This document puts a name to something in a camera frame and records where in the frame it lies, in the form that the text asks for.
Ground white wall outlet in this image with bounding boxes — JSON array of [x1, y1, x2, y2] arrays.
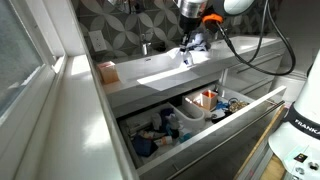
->
[[232, 13, 243, 28], [88, 29, 108, 53]]

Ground dark blue pouch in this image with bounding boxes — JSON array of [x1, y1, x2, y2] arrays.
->
[[132, 134, 159, 158]]

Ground chrome sink faucet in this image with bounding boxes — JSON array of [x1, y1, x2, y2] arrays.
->
[[139, 31, 155, 57]]

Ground orange square cup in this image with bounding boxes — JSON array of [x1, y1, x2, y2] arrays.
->
[[201, 89, 220, 112]]

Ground metal closed drawer handle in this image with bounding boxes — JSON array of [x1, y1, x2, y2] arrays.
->
[[234, 52, 284, 75]]

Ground metal drawer handle bar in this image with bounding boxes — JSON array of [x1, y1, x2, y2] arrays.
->
[[164, 99, 286, 180]]

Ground orange cable connector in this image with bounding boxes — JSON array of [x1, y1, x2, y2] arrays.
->
[[201, 13, 225, 34]]

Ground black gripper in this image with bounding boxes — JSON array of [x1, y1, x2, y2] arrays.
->
[[179, 14, 203, 53]]

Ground white handkerchief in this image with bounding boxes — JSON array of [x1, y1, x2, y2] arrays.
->
[[168, 46, 198, 68], [151, 112, 164, 132]]

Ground blue hair tie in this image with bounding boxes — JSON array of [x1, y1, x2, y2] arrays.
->
[[214, 101, 231, 112]]

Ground open white vanity drawer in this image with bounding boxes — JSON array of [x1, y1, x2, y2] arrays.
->
[[116, 84, 288, 180]]

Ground window with white frame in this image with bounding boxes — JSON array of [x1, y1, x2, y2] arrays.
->
[[0, 0, 69, 128]]

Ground white U-shaped drawer divider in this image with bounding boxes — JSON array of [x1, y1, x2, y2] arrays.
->
[[168, 95, 207, 132]]

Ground small teal packet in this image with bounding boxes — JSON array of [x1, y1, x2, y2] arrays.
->
[[178, 132, 194, 144]]

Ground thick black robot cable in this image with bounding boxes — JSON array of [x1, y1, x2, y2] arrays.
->
[[214, 0, 298, 77]]

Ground white orange tube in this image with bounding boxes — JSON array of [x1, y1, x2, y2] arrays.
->
[[153, 135, 174, 148]]

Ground square tissue box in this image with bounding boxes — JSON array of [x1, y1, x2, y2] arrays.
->
[[97, 60, 120, 84]]

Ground closed white vanity drawers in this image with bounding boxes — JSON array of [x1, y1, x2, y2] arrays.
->
[[221, 46, 289, 99]]

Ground leopard print scrunchie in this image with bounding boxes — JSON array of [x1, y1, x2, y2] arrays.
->
[[229, 101, 250, 113]]

